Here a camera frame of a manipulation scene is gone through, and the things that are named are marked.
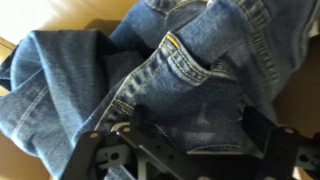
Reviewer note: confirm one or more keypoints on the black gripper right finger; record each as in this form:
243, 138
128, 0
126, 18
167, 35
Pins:
283, 150

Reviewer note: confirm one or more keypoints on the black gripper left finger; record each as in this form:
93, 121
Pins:
126, 156

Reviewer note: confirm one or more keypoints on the blue denim jeans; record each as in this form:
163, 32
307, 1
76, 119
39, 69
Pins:
166, 73

